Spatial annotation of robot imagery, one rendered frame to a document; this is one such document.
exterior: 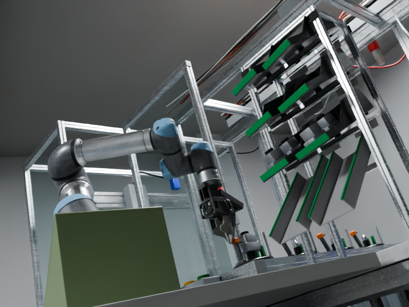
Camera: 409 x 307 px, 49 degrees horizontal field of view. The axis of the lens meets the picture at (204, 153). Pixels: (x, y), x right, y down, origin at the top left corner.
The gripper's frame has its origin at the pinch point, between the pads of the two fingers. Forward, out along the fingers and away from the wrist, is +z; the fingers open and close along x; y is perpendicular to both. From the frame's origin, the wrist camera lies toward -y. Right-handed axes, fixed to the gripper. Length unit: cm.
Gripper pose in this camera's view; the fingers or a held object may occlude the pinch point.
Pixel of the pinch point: (231, 239)
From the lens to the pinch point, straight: 150.5
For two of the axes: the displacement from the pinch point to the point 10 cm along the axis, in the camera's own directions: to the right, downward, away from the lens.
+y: -7.6, -0.7, -6.5
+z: 2.5, 8.9, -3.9
